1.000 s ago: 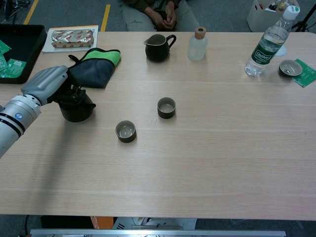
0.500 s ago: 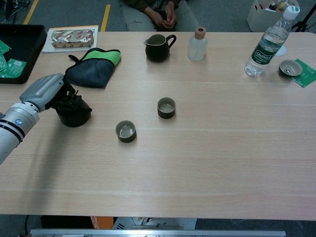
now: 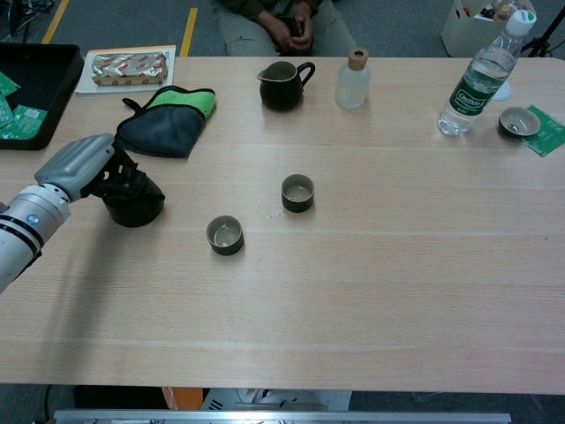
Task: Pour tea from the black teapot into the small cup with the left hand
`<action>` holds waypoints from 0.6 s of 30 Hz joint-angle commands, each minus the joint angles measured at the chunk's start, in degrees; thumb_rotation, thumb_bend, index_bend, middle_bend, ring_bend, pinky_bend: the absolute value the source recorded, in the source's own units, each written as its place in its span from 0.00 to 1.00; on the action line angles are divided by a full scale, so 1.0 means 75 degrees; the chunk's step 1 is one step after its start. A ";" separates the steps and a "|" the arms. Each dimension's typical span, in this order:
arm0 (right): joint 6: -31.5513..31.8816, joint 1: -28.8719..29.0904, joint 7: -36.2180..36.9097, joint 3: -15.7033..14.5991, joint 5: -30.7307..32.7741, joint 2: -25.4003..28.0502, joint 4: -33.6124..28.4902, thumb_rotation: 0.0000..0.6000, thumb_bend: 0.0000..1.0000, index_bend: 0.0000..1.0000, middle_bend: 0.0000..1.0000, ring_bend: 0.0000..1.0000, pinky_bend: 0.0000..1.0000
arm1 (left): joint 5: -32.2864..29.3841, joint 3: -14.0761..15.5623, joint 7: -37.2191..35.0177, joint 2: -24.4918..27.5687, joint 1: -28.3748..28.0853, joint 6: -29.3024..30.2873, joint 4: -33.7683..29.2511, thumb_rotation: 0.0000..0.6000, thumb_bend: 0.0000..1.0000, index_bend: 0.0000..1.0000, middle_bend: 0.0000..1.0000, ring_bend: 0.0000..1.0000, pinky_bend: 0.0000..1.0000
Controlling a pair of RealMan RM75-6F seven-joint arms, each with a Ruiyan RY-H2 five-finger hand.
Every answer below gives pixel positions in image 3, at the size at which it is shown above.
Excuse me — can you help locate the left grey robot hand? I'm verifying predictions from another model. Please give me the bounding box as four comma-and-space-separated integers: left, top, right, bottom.
34, 133, 149, 204

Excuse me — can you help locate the black teapot with loop handle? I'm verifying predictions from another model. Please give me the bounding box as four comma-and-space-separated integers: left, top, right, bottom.
101, 170, 167, 229

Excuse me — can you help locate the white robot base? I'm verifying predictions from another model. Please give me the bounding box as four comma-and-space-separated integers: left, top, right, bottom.
200, 388, 353, 412

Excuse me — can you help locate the dark teacup grey inside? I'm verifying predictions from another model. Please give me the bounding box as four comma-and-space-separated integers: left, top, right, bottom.
280, 173, 316, 214
205, 215, 245, 256

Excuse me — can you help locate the clear plastic water bottle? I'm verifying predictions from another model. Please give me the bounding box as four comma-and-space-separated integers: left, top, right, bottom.
436, 9, 539, 137

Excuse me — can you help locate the green tea sachet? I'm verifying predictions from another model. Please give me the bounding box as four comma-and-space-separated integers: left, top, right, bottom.
0, 70, 21, 97
0, 104, 49, 140
522, 104, 565, 158
0, 95, 15, 130

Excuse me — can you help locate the black plastic tray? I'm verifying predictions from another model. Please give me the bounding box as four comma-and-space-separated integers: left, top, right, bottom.
0, 42, 86, 151

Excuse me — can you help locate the green and grey cloth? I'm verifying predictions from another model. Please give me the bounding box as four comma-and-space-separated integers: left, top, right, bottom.
112, 85, 217, 160

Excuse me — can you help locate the silver foil tea package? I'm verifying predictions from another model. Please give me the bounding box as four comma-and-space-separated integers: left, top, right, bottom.
90, 51, 170, 87

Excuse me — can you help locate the seated person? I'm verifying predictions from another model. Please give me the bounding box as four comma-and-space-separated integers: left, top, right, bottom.
213, 0, 359, 57

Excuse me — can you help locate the black ceramic pitcher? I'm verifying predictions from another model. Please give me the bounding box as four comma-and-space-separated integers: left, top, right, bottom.
256, 60, 317, 112

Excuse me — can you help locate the orange panel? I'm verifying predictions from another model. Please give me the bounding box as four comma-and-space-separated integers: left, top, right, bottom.
161, 386, 204, 411

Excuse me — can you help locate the black phone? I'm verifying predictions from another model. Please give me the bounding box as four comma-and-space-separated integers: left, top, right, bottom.
276, 14, 304, 36

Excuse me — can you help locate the frosted glass bottle wooden cap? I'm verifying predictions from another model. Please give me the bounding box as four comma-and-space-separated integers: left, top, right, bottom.
335, 48, 373, 110

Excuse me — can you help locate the white storage box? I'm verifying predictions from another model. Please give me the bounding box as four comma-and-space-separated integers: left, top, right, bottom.
441, 0, 538, 58

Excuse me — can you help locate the white round disc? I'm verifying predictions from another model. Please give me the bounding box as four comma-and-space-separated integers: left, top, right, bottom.
489, 80, 514, 102

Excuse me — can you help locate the dark flared tea bowl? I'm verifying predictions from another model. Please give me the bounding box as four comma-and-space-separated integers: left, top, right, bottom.
498, 106, 542, 139

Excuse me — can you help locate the black tripod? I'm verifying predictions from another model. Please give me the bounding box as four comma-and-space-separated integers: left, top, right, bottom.
520, 7, 565, 58

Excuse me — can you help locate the aluminium rail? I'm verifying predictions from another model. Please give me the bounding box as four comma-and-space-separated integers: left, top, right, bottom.
52, 409, 512, 424

